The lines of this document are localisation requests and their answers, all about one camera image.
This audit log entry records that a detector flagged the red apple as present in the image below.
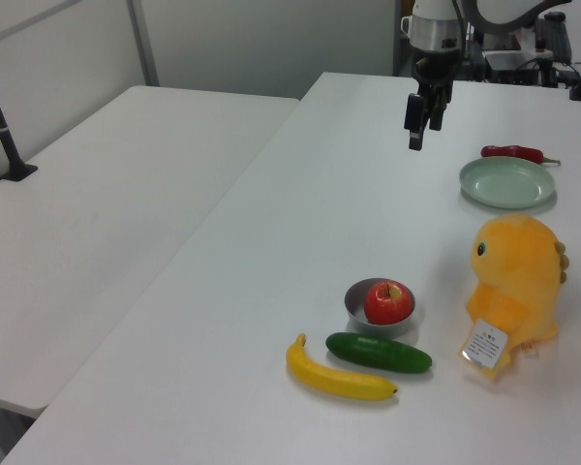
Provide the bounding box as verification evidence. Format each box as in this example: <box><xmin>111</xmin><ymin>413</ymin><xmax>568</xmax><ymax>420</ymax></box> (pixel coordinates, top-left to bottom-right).
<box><xmin>363</xmin><ymin>279</ymin><xmax>413</xmax><ymax>326</ymax></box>

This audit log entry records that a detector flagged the black camera stand pole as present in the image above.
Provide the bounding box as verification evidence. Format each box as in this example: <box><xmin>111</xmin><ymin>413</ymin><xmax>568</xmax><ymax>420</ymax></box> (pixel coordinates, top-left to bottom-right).
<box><xmin>0</xmin><ymin>50</ymin><xmax>39</xmax><ymax>183</ymax></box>

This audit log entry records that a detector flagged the orange plush dinosaur toy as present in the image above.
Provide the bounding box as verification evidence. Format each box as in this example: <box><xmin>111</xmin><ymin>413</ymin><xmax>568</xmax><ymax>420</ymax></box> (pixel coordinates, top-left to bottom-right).
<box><xmin>457</xmin><ymin>212</ymin><xmax>570</xmax><ymax>384</ymax></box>

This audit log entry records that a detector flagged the green cucumber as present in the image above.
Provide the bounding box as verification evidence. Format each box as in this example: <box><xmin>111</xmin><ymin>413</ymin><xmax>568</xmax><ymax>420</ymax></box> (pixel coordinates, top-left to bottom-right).
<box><xmin>324</xmin><ymin>331</ymin><xmax>433</xmax><ymax>375</ymax></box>

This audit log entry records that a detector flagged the grey partition post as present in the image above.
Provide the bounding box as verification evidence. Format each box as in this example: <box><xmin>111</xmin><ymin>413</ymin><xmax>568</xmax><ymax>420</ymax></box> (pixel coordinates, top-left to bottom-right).
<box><xmin>125</xmin><ymin>0</ymin><xmax>160</xmax><ymax>88</ymax></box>

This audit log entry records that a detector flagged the red chili pepper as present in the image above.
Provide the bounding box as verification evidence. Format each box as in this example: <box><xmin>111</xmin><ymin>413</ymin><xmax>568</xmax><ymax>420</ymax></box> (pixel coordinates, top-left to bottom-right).
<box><xmin>479</xmin><ymin>143</ymin><xmax>562</xmax><ymax>168</ymax></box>

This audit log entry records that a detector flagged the grey round bowl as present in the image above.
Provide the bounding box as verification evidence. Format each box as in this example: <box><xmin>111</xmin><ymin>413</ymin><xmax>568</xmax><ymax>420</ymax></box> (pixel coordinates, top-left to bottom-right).
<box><xmin>344</xmin><ymin>277</ymin><xmax>416</xmax><ymax>339</ymax></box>

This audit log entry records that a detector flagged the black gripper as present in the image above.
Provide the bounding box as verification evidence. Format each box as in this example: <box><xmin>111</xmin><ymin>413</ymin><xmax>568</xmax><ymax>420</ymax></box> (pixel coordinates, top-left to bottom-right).
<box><xmin>404</xmin><ymin>47</ymin><xmax>462</xmax><ymax>151</ymax></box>

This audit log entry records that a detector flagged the white flat device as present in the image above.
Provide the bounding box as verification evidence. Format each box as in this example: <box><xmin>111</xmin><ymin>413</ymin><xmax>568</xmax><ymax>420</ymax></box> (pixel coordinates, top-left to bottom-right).
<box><xmin>483</xmin><ymin>49</ymin><xmax>548</xmax><ymax>74</ymax></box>

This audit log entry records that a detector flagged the yellow banana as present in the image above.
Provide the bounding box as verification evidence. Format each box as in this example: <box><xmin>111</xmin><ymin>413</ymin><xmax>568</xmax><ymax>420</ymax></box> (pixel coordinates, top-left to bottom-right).
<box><xmin>285</xmin><ymin>332</ymin><xmax>400</xmax><ymax>402</ymax></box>

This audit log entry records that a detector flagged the black keyboard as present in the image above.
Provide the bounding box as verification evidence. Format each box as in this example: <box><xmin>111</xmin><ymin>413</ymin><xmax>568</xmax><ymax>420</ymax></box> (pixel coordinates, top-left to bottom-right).
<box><xmin>535</xmin><ymin>17</ymin><xmax>573</xmax><ymax>63</ymax></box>

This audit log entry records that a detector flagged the pale green plate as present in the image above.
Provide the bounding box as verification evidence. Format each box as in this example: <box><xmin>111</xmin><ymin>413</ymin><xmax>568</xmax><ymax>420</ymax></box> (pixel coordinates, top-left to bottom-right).
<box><xmin>458</xmin><ymin>155</ymin><xmax>558</xmax><ymax>210</ymax></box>

